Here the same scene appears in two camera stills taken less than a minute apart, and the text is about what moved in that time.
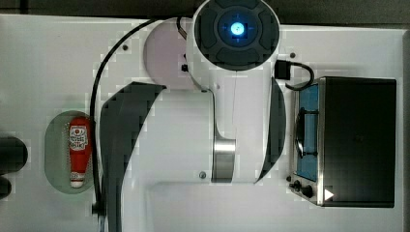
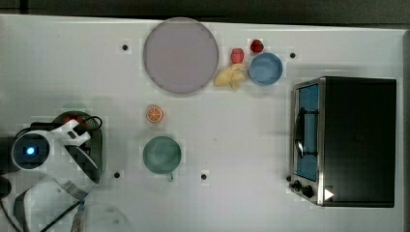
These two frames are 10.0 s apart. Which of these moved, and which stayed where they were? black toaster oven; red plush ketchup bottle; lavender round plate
Moved: red plush ketchup bottle
Stayed: black toaster oven; lavender round plate
